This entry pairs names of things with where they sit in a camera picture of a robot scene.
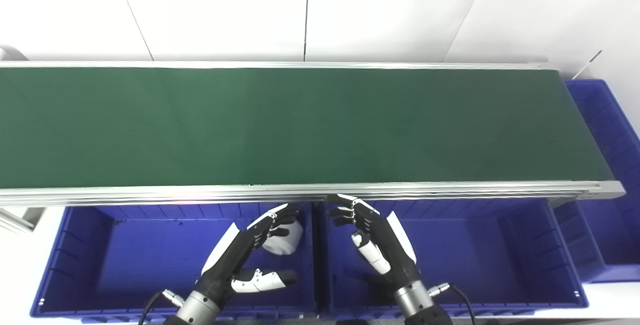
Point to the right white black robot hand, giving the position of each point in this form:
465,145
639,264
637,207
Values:
395,250

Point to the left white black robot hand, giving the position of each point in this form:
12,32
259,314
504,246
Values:
227,260

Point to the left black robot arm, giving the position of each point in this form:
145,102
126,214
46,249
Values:
197,307

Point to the white cylindrical part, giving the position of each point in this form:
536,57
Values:
287,242

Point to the green conveyor belt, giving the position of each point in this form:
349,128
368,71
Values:
300,125
150,193

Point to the blue plastic bin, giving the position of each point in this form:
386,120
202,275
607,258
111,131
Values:
500,260
605,235
120,260

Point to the aluminium conveyor support leg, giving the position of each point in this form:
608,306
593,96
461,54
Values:
17,217

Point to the grey conveyor motor housing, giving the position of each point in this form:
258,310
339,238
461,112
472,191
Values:
11,54

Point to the thin black white rod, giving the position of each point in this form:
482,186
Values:
589,63

